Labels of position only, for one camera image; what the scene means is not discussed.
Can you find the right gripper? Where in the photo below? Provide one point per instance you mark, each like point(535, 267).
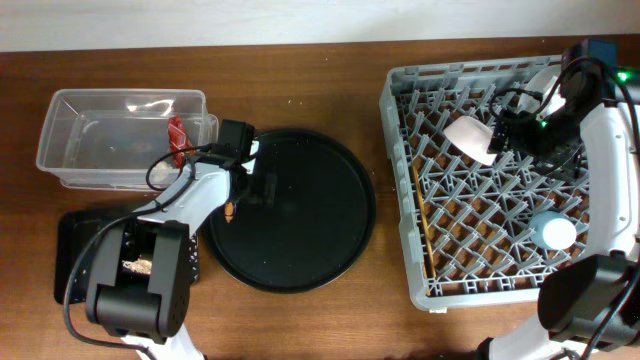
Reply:
point(516, 138)

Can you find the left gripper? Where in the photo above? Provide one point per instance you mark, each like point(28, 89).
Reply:
point(265, 191)

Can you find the orange carrot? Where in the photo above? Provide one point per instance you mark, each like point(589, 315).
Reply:
point(229, 211)

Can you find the white bowl with food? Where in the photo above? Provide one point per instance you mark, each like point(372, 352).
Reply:
point(471, 137)

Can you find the grey plate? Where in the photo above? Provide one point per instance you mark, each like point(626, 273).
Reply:
point(542, 82)

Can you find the red snack wrapper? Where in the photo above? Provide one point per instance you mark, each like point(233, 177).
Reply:
point(178, 140)

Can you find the white tissue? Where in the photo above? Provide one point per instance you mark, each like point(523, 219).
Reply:
point(159, 172)

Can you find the light blue cup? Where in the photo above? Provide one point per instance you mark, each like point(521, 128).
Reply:
point(552, 231)

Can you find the wooden chopstick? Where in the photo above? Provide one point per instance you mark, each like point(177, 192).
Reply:
point(429, 248)
point(420, 200)

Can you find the black rectangular tray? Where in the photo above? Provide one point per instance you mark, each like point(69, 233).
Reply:
point(75, 229)

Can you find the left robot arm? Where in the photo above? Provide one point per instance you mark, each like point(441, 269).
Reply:
point(129, 286)

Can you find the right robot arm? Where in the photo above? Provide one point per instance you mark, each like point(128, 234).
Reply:
point(591, 112)

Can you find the grey dishwasher rack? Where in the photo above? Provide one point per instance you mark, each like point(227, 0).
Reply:
point(478, 215)

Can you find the round black tray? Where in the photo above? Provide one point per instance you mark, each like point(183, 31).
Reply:
point(321, 221)

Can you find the spilled rice and nuts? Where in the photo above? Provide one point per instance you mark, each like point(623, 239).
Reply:
point(141, 266)

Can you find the clear plastic bin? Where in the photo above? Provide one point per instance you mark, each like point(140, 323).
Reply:
point(106, 139)

